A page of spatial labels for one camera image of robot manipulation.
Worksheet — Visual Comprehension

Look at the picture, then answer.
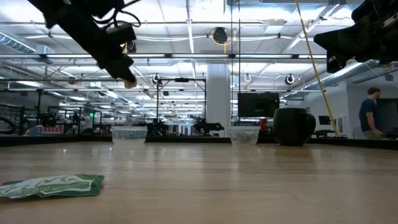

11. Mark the clear rectangular plastic container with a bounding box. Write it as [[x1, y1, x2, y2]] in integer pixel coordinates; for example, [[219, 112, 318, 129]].
[[111, 125, 149, 145]]

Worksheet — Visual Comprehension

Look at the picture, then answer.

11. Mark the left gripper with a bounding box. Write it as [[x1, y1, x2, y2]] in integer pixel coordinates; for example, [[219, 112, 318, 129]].
[[62, 12, 137, 83]]

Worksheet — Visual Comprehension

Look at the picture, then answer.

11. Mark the dark green ceramic mug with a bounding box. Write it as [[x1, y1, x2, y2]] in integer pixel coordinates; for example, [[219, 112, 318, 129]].
[[272, 107, 317, 147]]

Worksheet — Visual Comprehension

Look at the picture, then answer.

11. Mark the large black monitor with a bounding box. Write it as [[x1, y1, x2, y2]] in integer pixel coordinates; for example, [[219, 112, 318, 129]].
[[238, 92, 280, 118]]

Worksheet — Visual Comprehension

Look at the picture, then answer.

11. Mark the yellow hanging cable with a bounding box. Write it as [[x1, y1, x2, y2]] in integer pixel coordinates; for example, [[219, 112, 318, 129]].
[[294, 0, 340, 138]]

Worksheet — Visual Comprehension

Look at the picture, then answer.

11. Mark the red boxes row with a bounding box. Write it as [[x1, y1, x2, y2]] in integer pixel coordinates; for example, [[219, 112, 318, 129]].
[[29, 125, 65, 136]]

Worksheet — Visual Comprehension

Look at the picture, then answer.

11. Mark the person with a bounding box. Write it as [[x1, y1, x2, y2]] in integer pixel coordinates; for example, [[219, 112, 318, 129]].
[[358, 86, 385, 140]]

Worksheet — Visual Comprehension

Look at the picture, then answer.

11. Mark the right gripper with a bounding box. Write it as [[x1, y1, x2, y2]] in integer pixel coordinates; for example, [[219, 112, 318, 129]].
[[313, 0, 398, 74]]

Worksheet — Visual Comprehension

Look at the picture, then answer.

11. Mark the black background frame rig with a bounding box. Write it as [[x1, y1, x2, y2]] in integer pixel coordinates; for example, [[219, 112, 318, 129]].
[[156, 77, 207, 138]]

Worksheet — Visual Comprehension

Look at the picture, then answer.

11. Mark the white building column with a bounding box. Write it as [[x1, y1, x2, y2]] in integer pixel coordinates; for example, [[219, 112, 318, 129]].
[[206, 63, 232, 138]]

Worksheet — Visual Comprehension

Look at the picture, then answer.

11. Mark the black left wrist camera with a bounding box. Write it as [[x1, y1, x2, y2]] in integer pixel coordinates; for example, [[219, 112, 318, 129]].
[[104, 22, 138, 45]]

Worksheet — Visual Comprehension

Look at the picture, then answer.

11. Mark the clear round plastic container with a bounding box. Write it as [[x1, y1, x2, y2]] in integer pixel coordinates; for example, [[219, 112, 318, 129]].
[[228, 125, 261, 146]]

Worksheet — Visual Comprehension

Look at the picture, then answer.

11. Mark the black aluminium table frame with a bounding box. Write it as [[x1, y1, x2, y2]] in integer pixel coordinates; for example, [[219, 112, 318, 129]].
[[0, 134, 398, 151]]

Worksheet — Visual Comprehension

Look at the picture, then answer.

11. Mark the green packet with white band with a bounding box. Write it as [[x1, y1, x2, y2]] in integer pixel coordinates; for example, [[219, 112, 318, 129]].
[[0, 174, 106, 200]]

